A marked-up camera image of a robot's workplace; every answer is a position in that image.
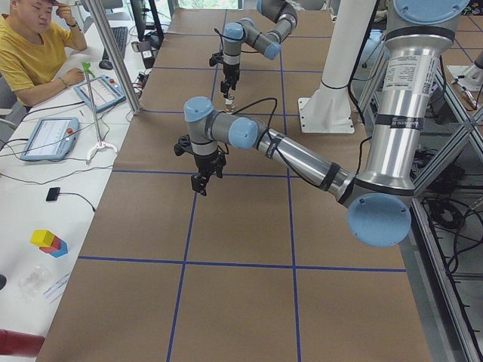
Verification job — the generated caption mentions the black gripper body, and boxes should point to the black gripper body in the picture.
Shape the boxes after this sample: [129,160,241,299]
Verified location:
[223,63,240,81]
[194,150,226,174]

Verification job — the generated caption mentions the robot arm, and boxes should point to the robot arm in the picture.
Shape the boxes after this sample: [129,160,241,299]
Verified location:
[209,1,297,105]
[174,1,466,247]

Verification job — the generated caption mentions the white stand with green clip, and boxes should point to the white stand with green clip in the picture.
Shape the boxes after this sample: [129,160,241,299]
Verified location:
[82,61,118,164]

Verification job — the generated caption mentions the black keyboard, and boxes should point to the black keyboard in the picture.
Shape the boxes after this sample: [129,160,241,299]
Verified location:
[111,26,129,58]

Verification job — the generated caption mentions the far teach pendant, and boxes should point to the far teach pendant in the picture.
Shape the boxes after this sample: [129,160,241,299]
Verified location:
[74,75,126,113]

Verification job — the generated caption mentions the teach pendant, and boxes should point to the teach pendant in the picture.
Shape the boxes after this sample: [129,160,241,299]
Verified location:
[20,118,79,161]
[74,75,126,113]

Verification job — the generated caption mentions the small black box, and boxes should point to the small black box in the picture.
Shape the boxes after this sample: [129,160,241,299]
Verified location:
[45,187,60,202]

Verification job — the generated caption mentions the near teach pendant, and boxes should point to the near teach pendant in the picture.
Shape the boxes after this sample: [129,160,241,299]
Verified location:
[20,118,79,161]

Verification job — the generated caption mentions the stacked coloured blocks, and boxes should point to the stacked coloured blocks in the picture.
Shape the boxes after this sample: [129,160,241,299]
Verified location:
[30,229,68,258]

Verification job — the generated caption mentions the person in yellow shirt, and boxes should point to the person in yellow shirt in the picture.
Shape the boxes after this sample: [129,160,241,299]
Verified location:
[1,1,87,108]

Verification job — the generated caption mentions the clear plastic bag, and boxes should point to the clear plastic bag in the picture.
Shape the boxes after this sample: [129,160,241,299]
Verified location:
[18,265,52,301]

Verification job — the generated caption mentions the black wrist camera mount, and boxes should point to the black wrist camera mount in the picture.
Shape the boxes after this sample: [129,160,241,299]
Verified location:
[174,134,194,156]
[208,51,224,67]

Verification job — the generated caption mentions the aluminium profile post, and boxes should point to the aluminium profile post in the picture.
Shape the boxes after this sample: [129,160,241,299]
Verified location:
[85,0,141,115]

